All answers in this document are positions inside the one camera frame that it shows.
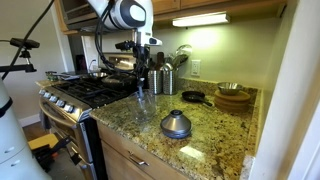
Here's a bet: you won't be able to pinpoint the silver pan on stove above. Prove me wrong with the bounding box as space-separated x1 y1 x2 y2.
87 71 109 80

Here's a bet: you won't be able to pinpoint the under-cabinet light strip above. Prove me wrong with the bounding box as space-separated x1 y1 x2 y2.
171 12 231 28

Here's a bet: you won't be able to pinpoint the black clamp tool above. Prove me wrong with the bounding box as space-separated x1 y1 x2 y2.
32 135 83 168

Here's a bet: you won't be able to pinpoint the stainless steel gas stove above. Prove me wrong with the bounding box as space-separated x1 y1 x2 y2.
37 52 149 180

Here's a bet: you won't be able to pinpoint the steel utensil holder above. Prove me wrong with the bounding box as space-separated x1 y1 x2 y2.
161 68 178 96
147 69 163 95

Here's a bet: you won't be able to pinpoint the white wall outlet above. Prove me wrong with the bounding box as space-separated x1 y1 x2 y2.
190 59 202 77

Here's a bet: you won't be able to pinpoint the wooden lower cabinet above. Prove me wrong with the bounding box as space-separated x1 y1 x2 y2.
96 120 189 180

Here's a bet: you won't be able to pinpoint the dark pan with lid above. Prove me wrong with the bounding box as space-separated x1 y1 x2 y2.
101 72 137 89

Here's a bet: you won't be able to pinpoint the yellow block on floor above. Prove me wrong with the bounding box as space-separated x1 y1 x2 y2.
27 133 60 151

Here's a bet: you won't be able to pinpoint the silver cone-shaped lid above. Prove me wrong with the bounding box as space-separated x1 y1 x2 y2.
160 109 193 140

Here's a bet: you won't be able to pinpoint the black camera on stand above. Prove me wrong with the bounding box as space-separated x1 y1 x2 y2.
0 37 41 74

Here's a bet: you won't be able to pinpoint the round wooden boards stack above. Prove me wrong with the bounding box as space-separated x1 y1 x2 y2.
213 89 251 114

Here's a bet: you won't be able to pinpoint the small glass jar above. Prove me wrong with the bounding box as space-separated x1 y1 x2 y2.
45 70 59 82

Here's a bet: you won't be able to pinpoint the silver ladle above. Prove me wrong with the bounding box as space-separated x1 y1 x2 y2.
163 44 193 72

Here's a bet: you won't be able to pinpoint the silver metal bowl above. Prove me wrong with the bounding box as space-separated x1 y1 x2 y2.
217 81 244 96

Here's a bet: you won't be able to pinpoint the small black skillet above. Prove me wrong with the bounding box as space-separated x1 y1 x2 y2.
181 90 213 108

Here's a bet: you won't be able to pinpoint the white robot base cart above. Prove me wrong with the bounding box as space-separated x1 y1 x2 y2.
0 78 53 180

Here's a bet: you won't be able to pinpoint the metal drawer handle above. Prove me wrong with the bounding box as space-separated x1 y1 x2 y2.
127 151 150 167

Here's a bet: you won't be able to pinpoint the wooden upper cabinets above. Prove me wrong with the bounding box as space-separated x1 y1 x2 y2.
53 0 288 36

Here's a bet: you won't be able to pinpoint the dark wooden spatula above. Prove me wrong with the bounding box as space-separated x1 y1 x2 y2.
155 51 166 71

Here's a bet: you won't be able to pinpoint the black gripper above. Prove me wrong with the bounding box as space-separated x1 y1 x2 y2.
133 44 152 98

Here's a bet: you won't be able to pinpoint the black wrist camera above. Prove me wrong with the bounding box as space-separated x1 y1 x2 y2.
114 40 137 52

